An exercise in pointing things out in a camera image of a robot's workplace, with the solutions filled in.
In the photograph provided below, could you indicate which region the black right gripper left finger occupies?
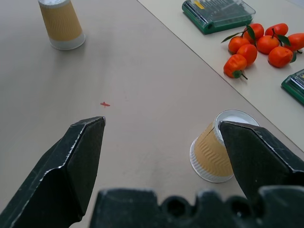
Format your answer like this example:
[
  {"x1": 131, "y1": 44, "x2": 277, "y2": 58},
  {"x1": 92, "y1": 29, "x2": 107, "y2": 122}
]
[{"x1": 0, "y1": 116, "x2": 106, "y2": 228}]

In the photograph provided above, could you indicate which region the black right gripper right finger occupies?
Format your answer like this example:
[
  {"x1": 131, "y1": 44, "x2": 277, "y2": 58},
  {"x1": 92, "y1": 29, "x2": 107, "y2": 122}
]
[{"x1": 218, "y1": 120, "x2": 304, "y2": 202}]

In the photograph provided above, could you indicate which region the brown ribbed paper cup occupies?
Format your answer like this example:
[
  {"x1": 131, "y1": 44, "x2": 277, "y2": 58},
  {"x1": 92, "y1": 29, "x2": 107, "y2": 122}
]
[
  {"x1": 38, "y1": 0, "x2": 86, "y2": 51},
  {"x1": 189, "y1": 109, "x2": 261, "y2": 183}
]

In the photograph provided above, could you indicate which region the green screwdriver bit case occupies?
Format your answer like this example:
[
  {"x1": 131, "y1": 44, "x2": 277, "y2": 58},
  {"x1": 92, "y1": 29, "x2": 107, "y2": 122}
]
[
  {"x1": 181, "y1": 0, "x2": 257, "y2": 35},
  {"x1": 281, "y1": 68, "x2": 304, "y2": 105}
]

